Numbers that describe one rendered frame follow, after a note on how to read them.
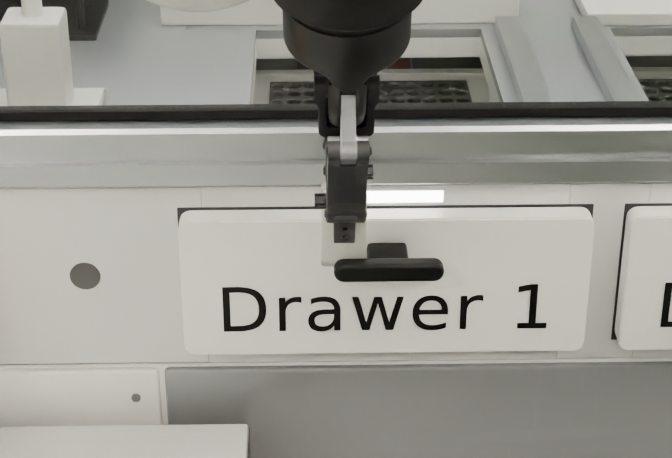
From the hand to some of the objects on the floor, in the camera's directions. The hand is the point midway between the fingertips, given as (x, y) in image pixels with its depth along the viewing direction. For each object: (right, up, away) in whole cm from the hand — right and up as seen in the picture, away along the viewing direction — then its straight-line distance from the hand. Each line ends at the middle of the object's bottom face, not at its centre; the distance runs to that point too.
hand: (343, 225), depth 98 cm
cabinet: (+7, -60, +89) cm, 107 cm away
